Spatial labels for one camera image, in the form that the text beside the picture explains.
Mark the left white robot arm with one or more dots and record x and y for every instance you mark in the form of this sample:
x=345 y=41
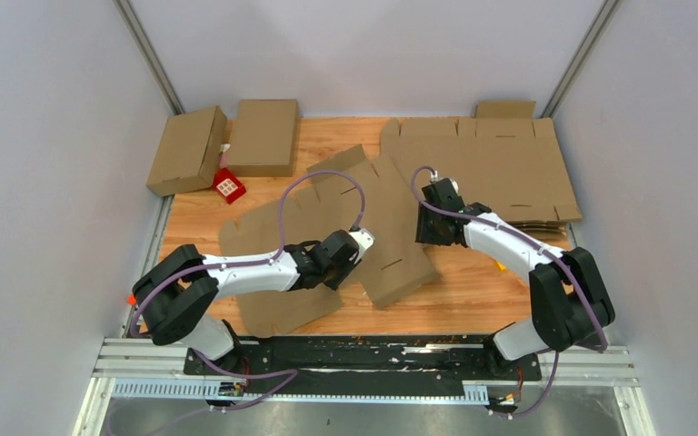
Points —
x=174 y=297

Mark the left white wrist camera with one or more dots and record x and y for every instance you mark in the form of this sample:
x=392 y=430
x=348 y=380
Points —
x=363 y=238

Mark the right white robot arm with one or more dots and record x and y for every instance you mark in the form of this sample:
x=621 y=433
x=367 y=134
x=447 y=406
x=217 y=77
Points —
x=569 y=300

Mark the red plastic block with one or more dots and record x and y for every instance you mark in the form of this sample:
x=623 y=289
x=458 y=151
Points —
x=228 y=186

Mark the pink white small item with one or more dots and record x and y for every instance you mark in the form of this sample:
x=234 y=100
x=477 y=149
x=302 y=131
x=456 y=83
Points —
x=223 y=155

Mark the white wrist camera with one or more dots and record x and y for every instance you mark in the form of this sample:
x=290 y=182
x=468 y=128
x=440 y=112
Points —
x=363 y=238
x=435 y=177

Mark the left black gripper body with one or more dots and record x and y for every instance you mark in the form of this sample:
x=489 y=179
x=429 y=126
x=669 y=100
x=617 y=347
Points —
x=337 y=276

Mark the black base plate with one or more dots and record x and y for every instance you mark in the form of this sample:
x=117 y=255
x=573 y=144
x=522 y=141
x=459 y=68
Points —
x=376 y=365

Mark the folded cardboard box upright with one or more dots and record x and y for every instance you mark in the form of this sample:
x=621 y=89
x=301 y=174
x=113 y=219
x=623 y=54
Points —
x=263 y=139

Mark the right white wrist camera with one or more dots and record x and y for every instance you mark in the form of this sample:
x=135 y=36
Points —
x=435 y=177

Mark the cardboard box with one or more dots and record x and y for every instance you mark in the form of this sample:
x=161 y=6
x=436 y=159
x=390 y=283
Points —
x=263 y=139
x=374 y=297
x=189 y=151

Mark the stack of flat cardboard sheets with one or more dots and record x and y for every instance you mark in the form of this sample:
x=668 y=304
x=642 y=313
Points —
x=502 y=156

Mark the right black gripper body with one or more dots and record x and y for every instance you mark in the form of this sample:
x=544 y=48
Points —
x=429 y=231

